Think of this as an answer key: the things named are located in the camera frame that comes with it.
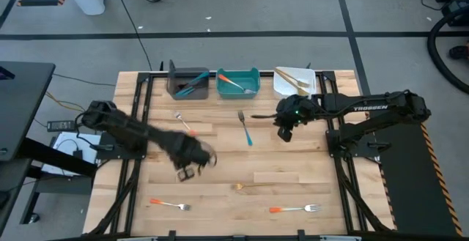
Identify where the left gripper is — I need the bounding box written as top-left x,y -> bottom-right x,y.
164,130 -> 218,176

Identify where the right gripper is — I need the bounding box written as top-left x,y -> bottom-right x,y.
251,94 -> 314,127

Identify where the blue-handled black fork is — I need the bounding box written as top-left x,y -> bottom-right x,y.
237,110 -> 254,147
185,71 -> 211,88
174,85 -> 197,97
177,78 -> 206,95

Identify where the white plastic bin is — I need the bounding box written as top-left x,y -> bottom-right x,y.
273,66 -> 318,102

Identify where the teal plastic bin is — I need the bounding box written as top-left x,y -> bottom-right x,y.
215,67 -> 262,100

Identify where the gray plastic bin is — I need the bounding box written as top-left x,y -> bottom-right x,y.
166,59 -> 211,101

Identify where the white paper box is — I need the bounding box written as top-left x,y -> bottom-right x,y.
40,130 -> 102,177

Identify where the black power adapter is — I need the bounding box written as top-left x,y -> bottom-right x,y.
46,119 -> 77,133

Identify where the large black hazard-striped mat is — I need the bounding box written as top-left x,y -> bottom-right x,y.
366,105 -> 465,238

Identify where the black desk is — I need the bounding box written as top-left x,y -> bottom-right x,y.
0,60 -> 98,234

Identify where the black shoe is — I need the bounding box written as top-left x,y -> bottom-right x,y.
448,44 -> 469,61

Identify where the black aluminium table frame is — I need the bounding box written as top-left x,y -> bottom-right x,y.
87,70 -> 395,241

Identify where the thin black cable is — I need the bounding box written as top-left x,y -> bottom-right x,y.
51,73 -> 117,87

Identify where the yellow cable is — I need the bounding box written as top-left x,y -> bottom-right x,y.
44,90 -> 87,116

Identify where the long black floor cable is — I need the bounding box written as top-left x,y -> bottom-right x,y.
111,0 -> 153,72

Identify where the thick black hose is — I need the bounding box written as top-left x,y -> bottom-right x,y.
426,6 -> 469,95

